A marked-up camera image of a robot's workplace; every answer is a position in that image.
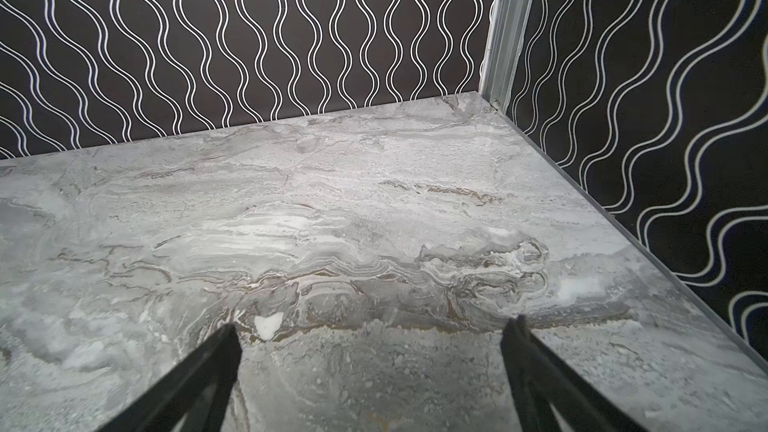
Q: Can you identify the aluminium frame corner post right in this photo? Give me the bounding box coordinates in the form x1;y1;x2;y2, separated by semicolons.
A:
479;0;533;113

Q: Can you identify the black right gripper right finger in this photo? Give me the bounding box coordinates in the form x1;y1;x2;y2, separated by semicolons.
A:
500;315;644;431

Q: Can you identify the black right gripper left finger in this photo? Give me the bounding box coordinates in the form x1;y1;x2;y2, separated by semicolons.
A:
100;324;242;431

